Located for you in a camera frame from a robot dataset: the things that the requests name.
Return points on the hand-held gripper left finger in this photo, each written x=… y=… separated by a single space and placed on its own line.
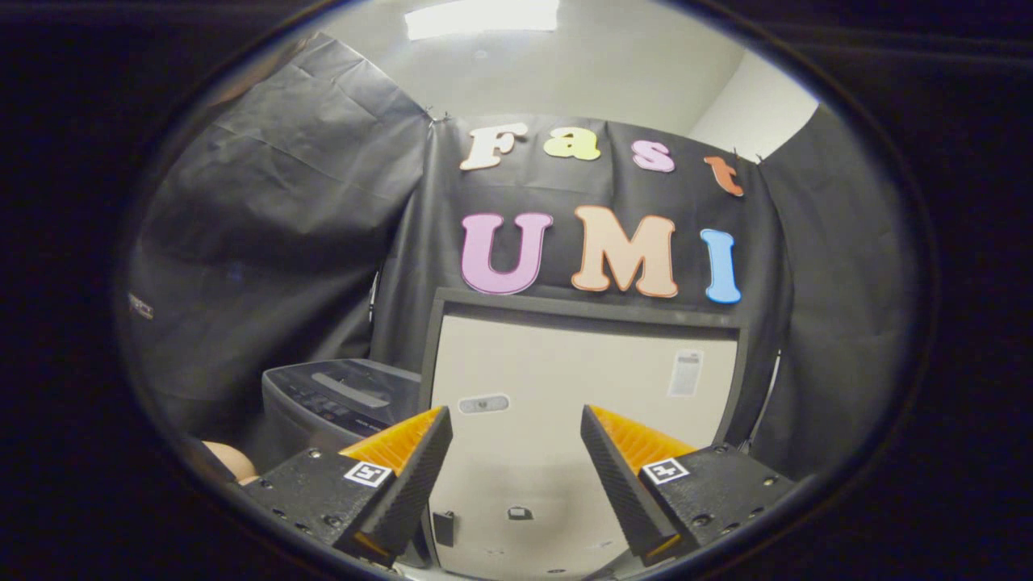
x=416 y=476

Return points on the black backdrop cloth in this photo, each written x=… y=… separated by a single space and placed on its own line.
x=266 y=234

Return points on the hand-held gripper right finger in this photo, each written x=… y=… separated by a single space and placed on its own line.
x=621 y=484

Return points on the white cabinet with dark top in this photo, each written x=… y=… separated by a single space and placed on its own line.
x=557 y=379

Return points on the thin backdrop stand pole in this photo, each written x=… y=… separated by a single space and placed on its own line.
x=374 y=294
x=767 y=395

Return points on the person's bare limb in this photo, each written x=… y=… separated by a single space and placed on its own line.
x=230 y=461

